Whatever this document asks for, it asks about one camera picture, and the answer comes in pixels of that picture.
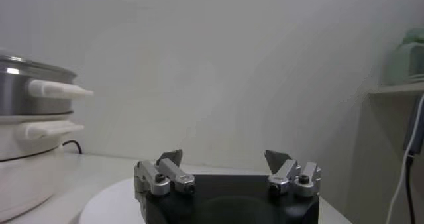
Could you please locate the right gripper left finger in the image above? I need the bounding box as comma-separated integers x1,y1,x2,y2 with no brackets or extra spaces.
134,149,196,201

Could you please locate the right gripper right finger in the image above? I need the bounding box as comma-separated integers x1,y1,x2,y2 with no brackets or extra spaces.
264,149,323,198

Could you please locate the round glass pot lid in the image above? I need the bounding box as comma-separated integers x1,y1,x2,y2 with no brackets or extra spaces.
0,46,79,80

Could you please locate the perforated steel steamer basket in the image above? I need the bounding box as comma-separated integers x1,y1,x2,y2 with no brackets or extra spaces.
0,66,95,117

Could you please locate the large white plate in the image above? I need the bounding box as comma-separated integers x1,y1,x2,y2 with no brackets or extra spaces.
78,175,148,224

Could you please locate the beige cabinet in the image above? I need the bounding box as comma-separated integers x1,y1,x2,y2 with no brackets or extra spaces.
344,82,424,224

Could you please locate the grey power plug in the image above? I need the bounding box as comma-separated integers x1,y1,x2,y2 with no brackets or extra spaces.
403,94,424,156

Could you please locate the white electric cooking pot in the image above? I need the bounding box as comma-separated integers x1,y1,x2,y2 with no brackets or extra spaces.
0,112,85,223

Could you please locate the pale green container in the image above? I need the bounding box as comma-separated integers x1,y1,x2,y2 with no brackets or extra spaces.
386,28,424,86

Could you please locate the black pot power cord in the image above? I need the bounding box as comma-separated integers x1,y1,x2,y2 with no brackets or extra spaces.
62,140,83,155

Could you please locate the white power cable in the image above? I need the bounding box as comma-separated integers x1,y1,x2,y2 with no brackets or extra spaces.
386,94,424,224

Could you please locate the black power cable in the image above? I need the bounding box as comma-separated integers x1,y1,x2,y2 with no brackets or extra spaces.
405,154,417,224

